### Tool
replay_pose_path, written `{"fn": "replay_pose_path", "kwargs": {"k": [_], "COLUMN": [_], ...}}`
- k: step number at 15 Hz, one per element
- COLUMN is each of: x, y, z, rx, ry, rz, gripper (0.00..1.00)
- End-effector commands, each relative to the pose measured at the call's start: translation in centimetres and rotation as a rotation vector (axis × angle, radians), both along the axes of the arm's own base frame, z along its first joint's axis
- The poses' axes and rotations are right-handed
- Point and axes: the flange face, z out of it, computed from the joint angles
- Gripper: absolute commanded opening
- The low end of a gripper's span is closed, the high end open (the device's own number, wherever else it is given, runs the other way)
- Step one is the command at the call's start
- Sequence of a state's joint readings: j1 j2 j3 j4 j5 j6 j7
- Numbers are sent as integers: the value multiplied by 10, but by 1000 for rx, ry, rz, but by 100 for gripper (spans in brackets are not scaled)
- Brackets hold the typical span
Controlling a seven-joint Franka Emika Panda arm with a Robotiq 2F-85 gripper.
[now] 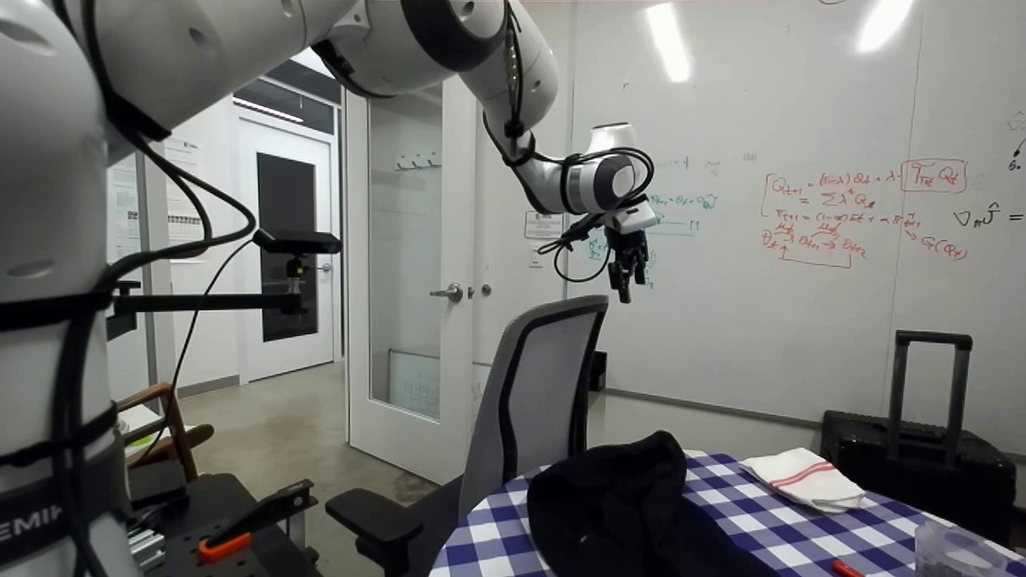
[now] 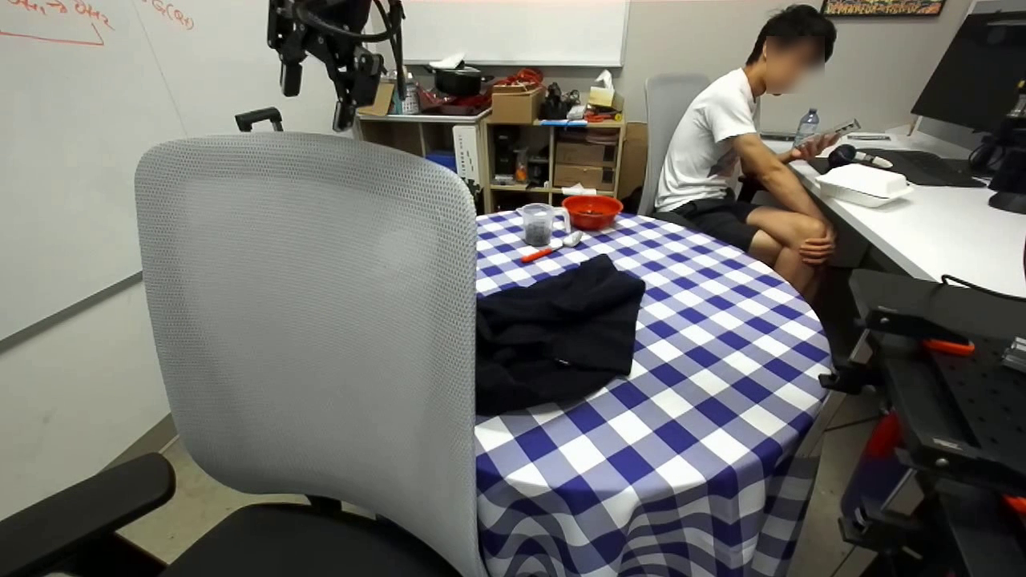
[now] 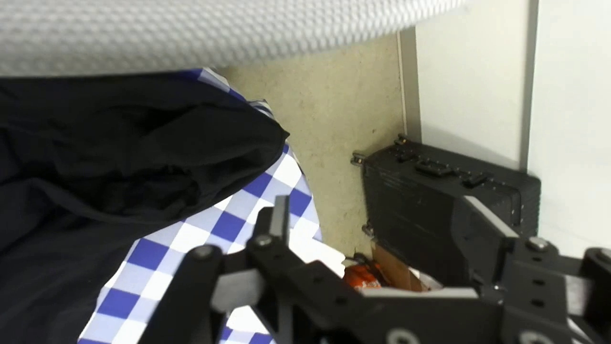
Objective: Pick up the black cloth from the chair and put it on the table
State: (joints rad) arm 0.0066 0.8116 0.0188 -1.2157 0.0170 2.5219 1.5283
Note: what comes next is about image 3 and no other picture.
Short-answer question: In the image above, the grey office chair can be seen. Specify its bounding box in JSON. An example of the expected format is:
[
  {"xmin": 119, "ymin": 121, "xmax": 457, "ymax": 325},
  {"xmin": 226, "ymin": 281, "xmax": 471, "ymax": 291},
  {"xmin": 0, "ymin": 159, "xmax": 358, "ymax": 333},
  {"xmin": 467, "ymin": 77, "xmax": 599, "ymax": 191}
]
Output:
[{"xmin": 0, "ymin": 0, "xmax": 469, "ymax": 80}]

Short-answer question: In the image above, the black cloth with white print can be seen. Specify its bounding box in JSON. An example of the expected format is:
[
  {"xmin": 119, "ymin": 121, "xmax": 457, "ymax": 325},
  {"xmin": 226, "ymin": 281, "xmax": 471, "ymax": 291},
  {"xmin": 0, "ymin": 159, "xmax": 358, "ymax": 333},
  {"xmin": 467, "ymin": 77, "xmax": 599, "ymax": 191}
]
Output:
[{"xmin": 0, "ymin": 71, "xmax": 291, "ymax": 344}]

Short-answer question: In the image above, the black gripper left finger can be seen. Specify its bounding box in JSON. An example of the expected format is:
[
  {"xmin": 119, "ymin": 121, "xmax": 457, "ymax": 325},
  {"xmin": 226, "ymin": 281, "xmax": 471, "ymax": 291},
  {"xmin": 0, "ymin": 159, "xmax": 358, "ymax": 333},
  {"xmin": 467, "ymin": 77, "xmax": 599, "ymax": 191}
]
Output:
[{"xmin": 249, "ymin": 195, "xmax": 293, "ymax": 254}]

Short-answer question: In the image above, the blue white checkered tablecloth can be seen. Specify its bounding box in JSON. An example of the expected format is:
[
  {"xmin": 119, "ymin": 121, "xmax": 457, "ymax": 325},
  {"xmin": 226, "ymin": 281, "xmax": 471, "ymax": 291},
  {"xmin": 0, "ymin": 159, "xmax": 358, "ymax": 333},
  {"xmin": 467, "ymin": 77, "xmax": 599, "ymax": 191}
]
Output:
[{"xmin": 77, "ymin": 65, "xmax": 349, "ymax": 344}]

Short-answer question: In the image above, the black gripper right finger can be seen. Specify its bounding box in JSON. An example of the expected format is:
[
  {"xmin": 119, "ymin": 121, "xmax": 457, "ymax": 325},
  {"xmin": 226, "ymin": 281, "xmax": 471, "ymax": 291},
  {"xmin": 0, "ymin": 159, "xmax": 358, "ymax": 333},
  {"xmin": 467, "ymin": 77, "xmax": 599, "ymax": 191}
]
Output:
[{"xmin": 450, "ymin": 193, "xmax": 520, "ymax": 283}]

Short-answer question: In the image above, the black suitcase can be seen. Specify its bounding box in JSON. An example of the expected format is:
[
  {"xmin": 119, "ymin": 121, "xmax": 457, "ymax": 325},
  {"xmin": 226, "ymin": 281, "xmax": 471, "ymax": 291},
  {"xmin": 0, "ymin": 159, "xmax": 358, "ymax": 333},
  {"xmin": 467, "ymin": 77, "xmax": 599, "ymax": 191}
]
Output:
[{"xmin": 350, "ymin": 136, "xmax": 541, "ymax": 283}]

